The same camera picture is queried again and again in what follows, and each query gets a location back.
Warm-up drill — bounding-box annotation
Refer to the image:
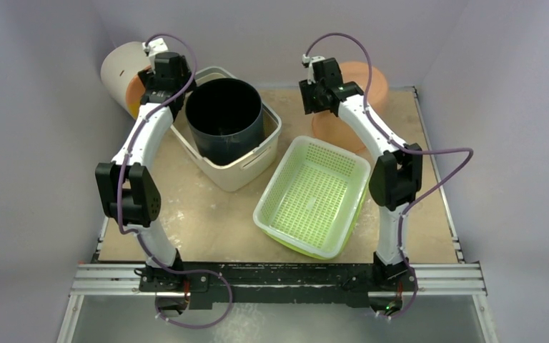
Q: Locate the dark navy round bin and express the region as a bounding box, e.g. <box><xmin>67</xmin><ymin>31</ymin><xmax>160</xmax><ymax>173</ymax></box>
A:
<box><xmin>185</xmin><ymin>78</ymin><xmax>265</xmax><ymax>166</ymax></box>

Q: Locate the orange plastic bucket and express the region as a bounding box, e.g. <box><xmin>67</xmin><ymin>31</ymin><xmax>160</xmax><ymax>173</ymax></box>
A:
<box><xmin>312</xmin><ymin>61</ymin><xmax>389</xmax><ymax>154</ymax></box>

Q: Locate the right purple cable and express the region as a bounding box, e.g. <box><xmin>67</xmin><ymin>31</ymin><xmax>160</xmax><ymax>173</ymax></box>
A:
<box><xmin>305</xmin><ymin>31</ymin><xmax>475</xmax><ymax>322</ymax></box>

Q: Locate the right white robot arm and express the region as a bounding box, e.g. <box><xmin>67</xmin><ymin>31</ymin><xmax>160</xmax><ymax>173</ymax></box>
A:
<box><xmin>299</xmin><ymin>55</ymin><xmax>423</xmax><ymax>291</ymax></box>

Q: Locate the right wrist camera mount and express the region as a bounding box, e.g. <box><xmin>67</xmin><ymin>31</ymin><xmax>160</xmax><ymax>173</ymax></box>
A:
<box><xmin>302</xmin><ymin>54</ymin><xmax>325</xmax><ymax>84</ymax></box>

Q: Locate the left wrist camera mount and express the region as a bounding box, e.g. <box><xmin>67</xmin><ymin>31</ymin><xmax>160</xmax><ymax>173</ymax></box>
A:
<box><xmin>142</xmin><ymin>38</ymin><xmax>169</xmax><ymax>56</ymax></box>

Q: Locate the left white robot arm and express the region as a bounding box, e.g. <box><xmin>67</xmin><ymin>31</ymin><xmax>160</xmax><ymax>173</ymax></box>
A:
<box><xmin>95</xmin><ymin>52</ymin><xmax>196</xmax><ymax>292</ymax></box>

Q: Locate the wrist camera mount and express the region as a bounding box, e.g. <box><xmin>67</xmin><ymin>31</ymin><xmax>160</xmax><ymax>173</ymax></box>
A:
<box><xmin>142</xmin><ymin>38</ymin><xmax>169</xmax><ymax>56</ymax></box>
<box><xmin>302</xmin><ymin>54</ymin><xmax>325</xmax><ymax>84</ymax></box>

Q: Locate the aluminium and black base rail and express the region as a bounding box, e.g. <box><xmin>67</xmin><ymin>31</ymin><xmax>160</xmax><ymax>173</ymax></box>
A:
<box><xmin>71</xmin><ymin>262</ymin><xmax>488</xmax><ymax>312</ymax></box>

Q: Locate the white perforated strainer basket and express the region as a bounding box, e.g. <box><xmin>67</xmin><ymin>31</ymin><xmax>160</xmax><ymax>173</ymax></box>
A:
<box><xmin>253</xmin><ymin>136</ymin><xmax>371</xmax><ymax>260</ymax></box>

